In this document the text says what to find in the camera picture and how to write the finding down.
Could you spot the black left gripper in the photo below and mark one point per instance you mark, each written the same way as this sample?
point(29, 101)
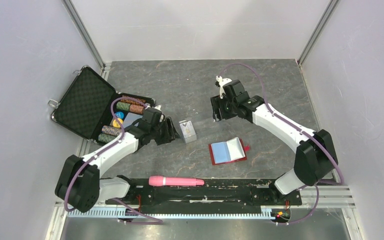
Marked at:
point(168, 137)

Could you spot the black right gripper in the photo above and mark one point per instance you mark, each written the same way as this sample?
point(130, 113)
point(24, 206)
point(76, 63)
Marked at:
point(217, 103)

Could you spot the clear plastic card box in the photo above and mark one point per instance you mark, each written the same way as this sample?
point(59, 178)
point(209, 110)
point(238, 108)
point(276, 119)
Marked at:
point(188, 131)

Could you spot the red leather card holder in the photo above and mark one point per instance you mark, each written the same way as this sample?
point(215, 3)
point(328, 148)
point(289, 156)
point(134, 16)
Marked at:
point(226, 152)

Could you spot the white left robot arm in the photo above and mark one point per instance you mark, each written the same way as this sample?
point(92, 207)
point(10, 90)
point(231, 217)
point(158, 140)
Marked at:
point(80, 184)

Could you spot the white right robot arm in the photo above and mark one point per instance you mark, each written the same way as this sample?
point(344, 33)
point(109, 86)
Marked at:
point(315, 154)

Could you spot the blue playing card deck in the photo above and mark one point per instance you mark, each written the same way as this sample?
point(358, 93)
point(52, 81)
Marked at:
point(130, 118)

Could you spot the pink cylindrical wand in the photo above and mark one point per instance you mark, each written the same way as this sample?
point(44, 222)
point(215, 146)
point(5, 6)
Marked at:
point(160, 181)

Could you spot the green and brown chip stack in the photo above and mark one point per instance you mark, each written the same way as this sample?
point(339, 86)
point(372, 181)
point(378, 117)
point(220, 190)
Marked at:
point(131, 108)

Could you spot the brown poker chip stack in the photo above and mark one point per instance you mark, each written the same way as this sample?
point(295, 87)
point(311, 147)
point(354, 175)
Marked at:
point(133, 100)

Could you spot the blue poker chip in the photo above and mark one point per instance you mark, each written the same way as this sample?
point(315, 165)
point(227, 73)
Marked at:
point(120, 115)

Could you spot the yellow poker chip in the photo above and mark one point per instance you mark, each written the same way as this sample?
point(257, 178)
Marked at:
point(117, 122)

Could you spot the purple poker chip stack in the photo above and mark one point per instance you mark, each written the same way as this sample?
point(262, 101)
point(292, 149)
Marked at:
point(110, 130)

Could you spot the green poker chip stack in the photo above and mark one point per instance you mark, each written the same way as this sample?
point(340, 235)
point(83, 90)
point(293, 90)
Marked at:
point(104, 138)

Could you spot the black poker chip case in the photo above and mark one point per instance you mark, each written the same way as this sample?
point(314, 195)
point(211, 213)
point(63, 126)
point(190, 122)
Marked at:
point(85, 107)

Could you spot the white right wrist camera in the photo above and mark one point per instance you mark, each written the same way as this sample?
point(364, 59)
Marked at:
point(221, 82)

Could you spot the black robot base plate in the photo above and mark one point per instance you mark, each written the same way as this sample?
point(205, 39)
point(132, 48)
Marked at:
point(217, 195)

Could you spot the toothed aluminium rail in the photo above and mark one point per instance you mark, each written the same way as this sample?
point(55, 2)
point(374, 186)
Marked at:
point(120, 212)

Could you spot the right aluminium frame post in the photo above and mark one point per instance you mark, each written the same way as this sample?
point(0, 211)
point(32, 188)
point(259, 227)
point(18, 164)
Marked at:
point(323, 21)

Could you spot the aluminium frame post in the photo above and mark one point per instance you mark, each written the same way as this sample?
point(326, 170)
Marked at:
point(76, 18)
point(323, 21)

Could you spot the left aluminium frame post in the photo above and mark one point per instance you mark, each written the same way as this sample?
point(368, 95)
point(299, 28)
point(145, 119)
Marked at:
point(76, 18)

